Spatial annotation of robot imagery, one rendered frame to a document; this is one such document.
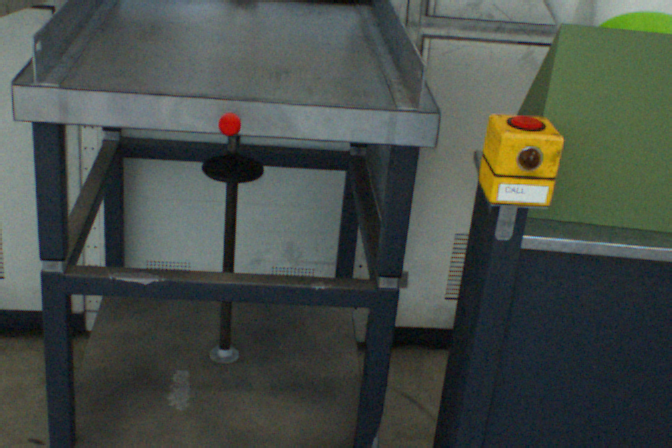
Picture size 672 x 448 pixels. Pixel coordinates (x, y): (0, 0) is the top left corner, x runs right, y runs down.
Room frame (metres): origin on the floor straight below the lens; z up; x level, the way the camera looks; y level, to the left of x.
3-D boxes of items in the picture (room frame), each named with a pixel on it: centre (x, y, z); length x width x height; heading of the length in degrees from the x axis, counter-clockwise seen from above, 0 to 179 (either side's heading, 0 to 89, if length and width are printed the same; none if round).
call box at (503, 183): (1.13, -0.23, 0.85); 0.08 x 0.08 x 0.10; 6
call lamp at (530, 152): (1.08, -0.23, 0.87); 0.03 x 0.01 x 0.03; 96
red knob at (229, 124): (1.25, 0.17, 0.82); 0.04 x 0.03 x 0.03; 6
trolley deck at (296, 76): (1.61, 0.20, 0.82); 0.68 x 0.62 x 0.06; 6
